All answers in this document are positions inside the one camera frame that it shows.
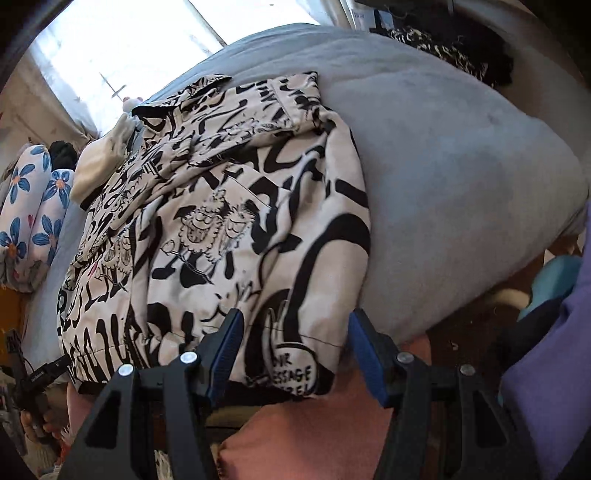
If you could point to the white box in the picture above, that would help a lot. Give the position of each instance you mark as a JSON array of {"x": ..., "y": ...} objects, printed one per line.
[{"x": 362, "y": 14}]

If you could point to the white sheer curtain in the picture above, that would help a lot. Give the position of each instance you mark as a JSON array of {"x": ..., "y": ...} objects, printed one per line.
[{"x": 138, "y": 46}]

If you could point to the black white patterned cloth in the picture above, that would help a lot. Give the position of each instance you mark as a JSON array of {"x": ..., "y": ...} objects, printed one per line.
[{"x": 438, "y": 48}]

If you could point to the blue bed blanket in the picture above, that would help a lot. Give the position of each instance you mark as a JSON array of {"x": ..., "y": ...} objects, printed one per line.
[{"x": 438, "y": 161}]

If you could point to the pink white plush toy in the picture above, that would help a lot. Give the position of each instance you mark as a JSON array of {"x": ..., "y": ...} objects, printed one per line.
[{"x": 131, "y": 104}]

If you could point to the black patterned clothes pile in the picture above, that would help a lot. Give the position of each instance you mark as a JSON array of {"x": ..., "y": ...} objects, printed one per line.
[{"x": 480, "y": 32}]

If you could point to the beige curtain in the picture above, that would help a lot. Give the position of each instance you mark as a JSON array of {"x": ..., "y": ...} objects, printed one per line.
[{"x": 41, "y": 106}]

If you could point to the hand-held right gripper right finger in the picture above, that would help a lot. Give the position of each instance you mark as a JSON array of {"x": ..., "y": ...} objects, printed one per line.
[{"x": 367, "y": 360}]

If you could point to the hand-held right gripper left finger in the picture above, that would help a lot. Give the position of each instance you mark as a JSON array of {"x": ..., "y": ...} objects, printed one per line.
[{"x": 226, "y": 355}]

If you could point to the blue floral pillow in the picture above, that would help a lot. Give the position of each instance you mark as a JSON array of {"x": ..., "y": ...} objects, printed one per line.
[
  {"x": 23, "y": 194},
  {"x": 51, "y": 221}
]

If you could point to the person's left hand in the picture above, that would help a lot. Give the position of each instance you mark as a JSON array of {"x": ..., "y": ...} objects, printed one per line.
[{"x": 51, "y": 422}]

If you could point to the small black cloth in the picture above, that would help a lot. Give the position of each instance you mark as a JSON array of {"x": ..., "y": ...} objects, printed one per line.
[{"x": 62, "y": 153}]

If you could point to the teal object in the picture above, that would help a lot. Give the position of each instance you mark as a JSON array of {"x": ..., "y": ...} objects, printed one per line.
[{"x": 551, "y": 281}]

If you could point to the person's purple clothing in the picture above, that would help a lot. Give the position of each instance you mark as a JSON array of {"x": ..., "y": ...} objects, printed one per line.
[{"x": 554, "y": 369}]

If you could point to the black white printed jacket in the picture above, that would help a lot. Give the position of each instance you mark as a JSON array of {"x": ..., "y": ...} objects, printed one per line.
[{"x": 231, "y": 207}]

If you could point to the folded cream garment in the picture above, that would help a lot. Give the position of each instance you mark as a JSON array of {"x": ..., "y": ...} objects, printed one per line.
[{"x": 99, "y": 157}]

